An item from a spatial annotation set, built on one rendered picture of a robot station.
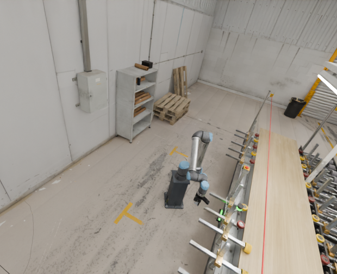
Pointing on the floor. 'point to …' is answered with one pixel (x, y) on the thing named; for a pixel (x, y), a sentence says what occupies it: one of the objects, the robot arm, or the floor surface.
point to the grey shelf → (124, 99)
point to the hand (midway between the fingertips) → (198, 205)
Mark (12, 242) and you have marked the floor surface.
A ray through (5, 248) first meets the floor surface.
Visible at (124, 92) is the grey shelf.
